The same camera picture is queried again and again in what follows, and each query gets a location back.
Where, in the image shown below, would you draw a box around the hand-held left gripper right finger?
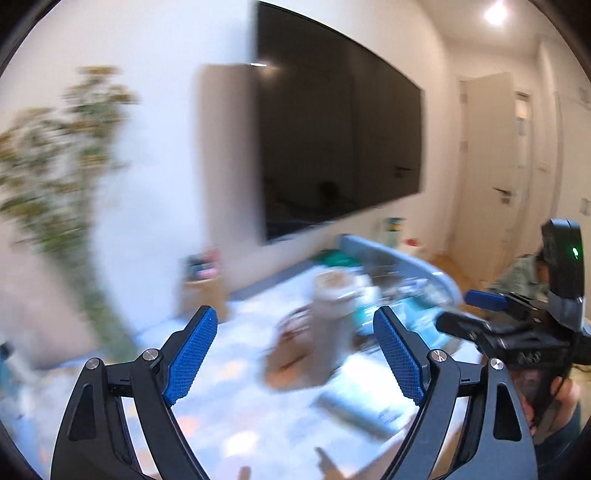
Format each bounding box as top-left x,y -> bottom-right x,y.
373,305 -> 539,480

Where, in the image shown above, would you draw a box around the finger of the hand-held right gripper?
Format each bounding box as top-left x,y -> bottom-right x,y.
464,290 -> 550,320
436,311 -> 513,346

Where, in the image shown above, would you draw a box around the plain white door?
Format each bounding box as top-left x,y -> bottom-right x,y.
531,90 -> 566,222

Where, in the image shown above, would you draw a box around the clear storage bin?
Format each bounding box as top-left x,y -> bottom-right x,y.
318,234 -> 462,357

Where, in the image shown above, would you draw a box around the woven pen holder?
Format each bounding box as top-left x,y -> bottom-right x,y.
182,272 -> 230,325

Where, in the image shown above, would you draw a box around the white door with handle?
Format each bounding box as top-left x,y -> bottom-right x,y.
455,73 -> 520,278

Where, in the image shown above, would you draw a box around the glass vase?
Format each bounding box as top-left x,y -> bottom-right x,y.
41,222 -> 136,366

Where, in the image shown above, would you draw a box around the person's right forearm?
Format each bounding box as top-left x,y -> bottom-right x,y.
536,413 -> 591,480

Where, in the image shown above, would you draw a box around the blue white tissue pack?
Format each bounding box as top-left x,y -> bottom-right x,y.
316,374 -> 417,440

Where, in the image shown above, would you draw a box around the tall beige canister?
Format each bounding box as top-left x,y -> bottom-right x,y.
311,270 -> 360,385

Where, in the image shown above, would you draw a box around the green plant stems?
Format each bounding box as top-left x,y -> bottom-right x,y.
0,65 -> 140,259

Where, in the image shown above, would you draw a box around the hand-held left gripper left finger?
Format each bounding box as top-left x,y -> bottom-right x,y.
51,305 -> 219,480

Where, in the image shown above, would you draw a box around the star printed tablecloth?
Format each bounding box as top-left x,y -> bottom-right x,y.
0,258 -> 462,480

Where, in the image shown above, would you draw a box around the person's right hand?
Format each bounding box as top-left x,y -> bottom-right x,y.
522,376 -> 583,439

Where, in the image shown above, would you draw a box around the bunch of pens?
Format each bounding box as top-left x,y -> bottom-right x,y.
185,249 -> 221,280

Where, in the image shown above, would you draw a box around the black wall television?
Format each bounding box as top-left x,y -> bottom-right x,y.
256,0 -> 424,243

